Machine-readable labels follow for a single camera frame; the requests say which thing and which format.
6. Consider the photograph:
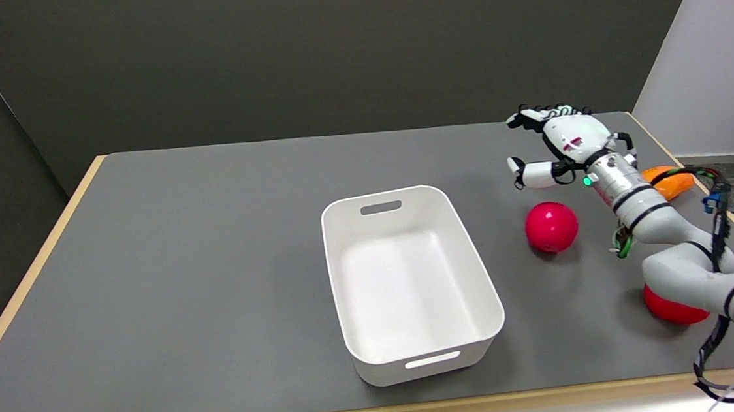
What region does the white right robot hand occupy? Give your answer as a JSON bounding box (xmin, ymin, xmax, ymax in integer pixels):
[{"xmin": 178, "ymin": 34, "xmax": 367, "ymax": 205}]
[{"xmin": 503, "ymin": 97, "xmax": 638, "ymax": 191}]

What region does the red apple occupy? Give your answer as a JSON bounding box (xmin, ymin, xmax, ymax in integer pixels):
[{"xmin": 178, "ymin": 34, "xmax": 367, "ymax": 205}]
[{"xmin": 523, "ymin": 199, "xmax": 581, "ymax": 256}]

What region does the orange fruit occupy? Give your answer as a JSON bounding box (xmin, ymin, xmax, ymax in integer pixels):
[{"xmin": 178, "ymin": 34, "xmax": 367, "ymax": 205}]
[{"xmin": 641, "ymin": 164, "xmax": 697, "ymax": 203}]

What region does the red persimmon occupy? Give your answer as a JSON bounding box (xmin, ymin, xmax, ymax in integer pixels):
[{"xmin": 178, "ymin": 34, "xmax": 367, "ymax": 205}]
[{"xmin": 643, "ymin": 279, "xmax": 712, "ymax": 328}]

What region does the white plastic bin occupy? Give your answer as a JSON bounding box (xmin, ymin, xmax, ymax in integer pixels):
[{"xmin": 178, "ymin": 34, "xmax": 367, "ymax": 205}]
[{"xmin": 319, "ymin": 180, "xmax": 510, "ymax": 390}]

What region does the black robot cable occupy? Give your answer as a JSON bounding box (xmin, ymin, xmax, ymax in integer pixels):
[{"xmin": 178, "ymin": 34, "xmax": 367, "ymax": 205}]
[{"xmin": 649, "ymin": 163, "xmax": 734, "ymax": 408}]

